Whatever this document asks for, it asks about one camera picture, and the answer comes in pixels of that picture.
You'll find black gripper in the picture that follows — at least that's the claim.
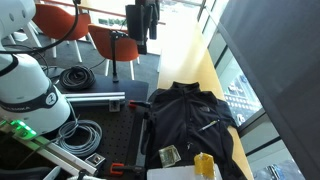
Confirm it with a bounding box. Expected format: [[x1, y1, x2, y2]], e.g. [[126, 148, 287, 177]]
[[125, 3, 148, 55]]

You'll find black zip jersey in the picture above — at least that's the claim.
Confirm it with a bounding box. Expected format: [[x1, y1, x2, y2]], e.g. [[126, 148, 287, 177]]
[[139, 80, 249, 180]]

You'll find orange chair with white legs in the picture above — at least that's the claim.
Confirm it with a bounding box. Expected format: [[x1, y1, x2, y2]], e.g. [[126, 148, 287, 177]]
[[31, 3, 93, 64], [87, 23, 141, 81]]

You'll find wooden desk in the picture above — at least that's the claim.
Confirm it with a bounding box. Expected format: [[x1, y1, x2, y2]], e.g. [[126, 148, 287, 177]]
[[41, 0, 167, 26]]

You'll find black perforated breadboard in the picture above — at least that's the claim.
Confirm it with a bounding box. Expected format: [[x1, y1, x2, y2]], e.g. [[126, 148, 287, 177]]
[[43, 99, 146, 180]]

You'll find black and silver pen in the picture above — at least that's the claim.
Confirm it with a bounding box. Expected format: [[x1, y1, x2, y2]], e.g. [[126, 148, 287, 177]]
[[198, 119, 221, 132]]

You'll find folded dollar bill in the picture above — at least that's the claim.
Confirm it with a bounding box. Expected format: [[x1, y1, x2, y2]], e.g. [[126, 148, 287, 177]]
[[158, 144, 183, 168]]

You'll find white paper sheet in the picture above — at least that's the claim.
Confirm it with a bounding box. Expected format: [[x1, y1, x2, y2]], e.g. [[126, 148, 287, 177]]
[[146, 163, 224, 180]]

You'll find long roll with yellow ends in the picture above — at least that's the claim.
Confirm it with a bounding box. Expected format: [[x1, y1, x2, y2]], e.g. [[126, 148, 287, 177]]
[[193, 152, 215, 179]]

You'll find dark mesh window blind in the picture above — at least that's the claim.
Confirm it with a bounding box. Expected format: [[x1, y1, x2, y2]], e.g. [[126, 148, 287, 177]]
[[218, 0, 320, 180]]

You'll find black camera tripod stand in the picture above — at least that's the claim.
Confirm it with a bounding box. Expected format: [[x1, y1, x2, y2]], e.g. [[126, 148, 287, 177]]
[[109, 29, 132, 84]]

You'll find orange handled black clamp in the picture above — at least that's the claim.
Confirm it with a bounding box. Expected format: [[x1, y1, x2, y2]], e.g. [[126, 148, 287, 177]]
[[128, 99, 153, 110], [109, 162, 146, 177]]

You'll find small metal corner bracket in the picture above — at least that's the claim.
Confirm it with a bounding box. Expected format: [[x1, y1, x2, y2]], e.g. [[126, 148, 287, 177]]
[[108, 99, 122, 113], [84, 152, 106, 168]]

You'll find aluminium extrusion rail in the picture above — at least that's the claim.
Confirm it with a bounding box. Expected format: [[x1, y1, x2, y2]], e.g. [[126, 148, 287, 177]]
[[63, 91, 127, 107]]

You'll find black coiled cable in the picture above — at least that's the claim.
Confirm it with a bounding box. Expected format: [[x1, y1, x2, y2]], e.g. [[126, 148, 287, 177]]
[[58, 64, 98, 92]]

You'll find grey coiled cable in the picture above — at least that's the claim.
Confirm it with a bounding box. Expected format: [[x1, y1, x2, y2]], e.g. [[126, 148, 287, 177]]
[[54, 119, 104, 158]]

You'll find long aluminium base rail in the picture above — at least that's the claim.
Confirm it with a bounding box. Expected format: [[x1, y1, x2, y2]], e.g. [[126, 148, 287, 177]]
[[0, 118, 98, 177]]

